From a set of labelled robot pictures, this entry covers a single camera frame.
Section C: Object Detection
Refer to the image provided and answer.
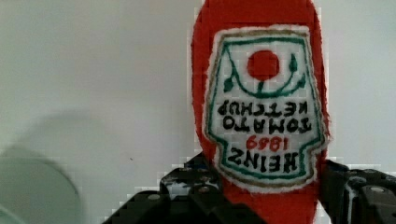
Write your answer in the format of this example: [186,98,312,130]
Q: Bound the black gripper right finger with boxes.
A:
[318,160,396,224]

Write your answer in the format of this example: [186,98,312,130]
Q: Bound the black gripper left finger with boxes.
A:
[103,154,265,224]

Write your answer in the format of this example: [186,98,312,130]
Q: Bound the red felt ketchup bottle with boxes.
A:
[191,0,329,224]

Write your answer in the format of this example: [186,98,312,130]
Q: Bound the green metal cup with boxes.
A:
[0,152,83,224]

